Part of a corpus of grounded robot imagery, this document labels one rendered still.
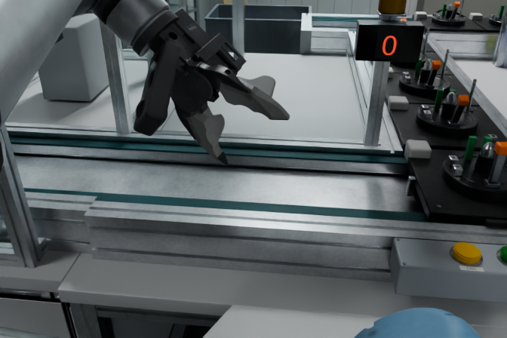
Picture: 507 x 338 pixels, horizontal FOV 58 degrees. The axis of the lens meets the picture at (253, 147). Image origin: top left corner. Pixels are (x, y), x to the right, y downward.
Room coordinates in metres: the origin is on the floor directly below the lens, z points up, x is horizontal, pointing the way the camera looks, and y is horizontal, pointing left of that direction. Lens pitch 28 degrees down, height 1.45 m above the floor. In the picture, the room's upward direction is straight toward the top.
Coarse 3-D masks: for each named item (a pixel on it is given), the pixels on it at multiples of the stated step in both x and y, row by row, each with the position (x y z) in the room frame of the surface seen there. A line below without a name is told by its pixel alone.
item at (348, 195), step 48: (144, 144) 0.94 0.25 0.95; (192, 144) 0.94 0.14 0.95; (240, 144) 0.92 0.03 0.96; (288, 144) 0.91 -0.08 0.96; (336, 144) 0.91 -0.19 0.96; (144, 192) 0.78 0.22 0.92; (192, 192) 0.78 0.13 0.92; (240, 192) 0.78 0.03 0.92; (288, 192) 0.78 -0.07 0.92; (336, 192) 0.78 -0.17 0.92; (384, 192) 0.78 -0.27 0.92
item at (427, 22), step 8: (448, 8) 2.05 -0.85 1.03; (456, 8) 1.97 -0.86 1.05; (416, 16) 2.14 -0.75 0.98; (424, 16) 2.13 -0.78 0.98; (440, 16) 2.08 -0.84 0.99; (448, 16) 2.04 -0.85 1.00; (456, 16) 2.08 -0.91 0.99; (424, 24) 2.01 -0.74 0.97; (432, 24) 2.01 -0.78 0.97; (440, 24) 2.00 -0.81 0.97; (448, 24) 1.98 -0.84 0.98; (456, 24) 1.98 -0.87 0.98; (464, 24) 2.01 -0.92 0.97; (472, 24) 2.01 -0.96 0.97
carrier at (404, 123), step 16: (448, 96) 1.00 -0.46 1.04; (400, 112) 1.07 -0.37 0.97; (416, 112) 1.03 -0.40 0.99; (432, 112) 1.02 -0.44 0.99; (448, 112) 0.99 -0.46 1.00; (464, 112) 1.03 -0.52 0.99; (480, 112) 1.07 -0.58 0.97; (400, 128) 0.98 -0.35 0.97; (416, 128) 0.98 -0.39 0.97; (432, 128) 0.95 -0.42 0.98; (448, 128) 0.94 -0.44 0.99; (464, 128) 0.94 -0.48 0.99; (480, 128) 0.98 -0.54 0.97; (496, 128) 0.98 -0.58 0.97; (432, 144) 0.90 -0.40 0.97; (448, 144) 0.90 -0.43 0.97; (464, 144) 0.90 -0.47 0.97; (480, 144) 0.90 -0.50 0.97
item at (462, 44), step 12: (432, 36) 1.89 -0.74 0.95; (444, 36) 1.89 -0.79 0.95; (456, 36) 1.88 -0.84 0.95; (468, 36) 1.88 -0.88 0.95; (480, 36) 1.87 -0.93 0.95; (492, 36) 1.87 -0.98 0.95; (444, 48) 1.89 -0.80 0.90; (456, 48) 1.88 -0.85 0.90; (468, 48) 1.88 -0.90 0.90; (480, 48) 1.87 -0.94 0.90; (492, 48) 1.87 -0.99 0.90
